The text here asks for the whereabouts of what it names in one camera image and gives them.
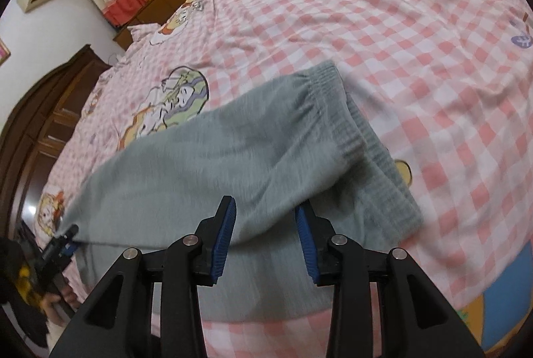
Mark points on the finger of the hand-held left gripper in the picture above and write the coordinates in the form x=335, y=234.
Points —
x=62, y=243

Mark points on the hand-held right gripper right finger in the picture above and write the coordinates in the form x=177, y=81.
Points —
x=305, y=241

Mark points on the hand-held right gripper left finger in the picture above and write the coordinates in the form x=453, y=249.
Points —
x=224, y=235

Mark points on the grey pants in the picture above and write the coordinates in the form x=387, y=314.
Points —
x=208, y=158

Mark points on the person's left hand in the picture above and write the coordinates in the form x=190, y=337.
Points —
x=56, y=304

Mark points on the dark wooden wardrobe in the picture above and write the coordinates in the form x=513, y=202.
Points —
x=41, y=112

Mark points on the pink checked cartoon bedsheet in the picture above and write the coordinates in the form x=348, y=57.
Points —
x=416, y=70

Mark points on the pink framed wall picture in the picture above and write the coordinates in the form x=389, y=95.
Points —
x=3, y=52

